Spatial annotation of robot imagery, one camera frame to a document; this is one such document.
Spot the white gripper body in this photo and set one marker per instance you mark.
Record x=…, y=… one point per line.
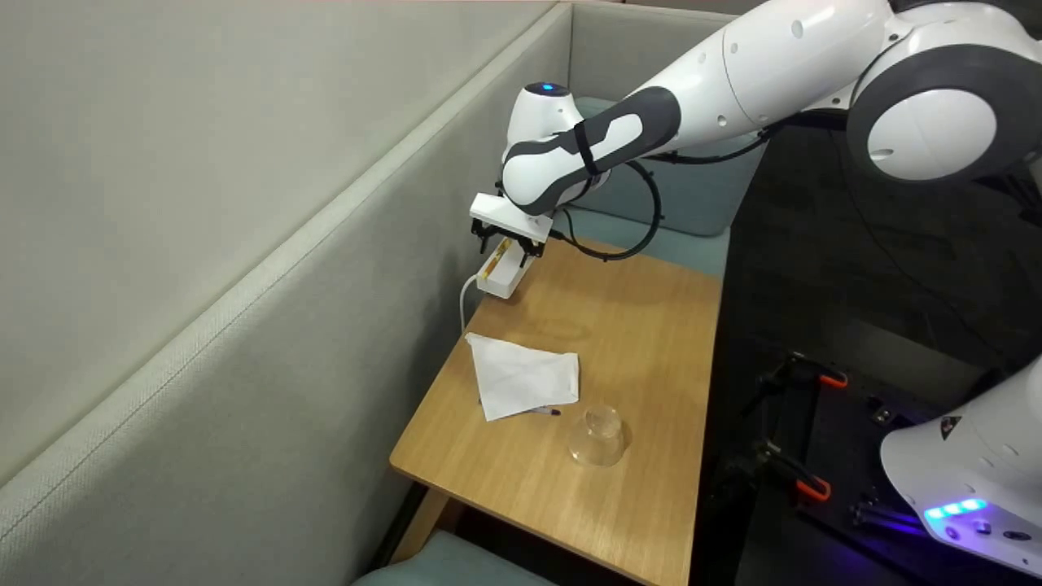
x=508, y=216

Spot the white wiping cloth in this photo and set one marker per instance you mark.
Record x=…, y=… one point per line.
x=524, y=374

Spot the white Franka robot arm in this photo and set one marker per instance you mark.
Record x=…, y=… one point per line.
x=761, y=66

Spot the teal upholstered chair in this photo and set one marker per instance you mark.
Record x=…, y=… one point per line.
x=696, y=199

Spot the clear drinking glass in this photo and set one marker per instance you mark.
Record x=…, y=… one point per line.
x=602, y=438

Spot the black orange-tipped clamp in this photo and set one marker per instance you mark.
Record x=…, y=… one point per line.
x=794, y=472
x=808, y=374

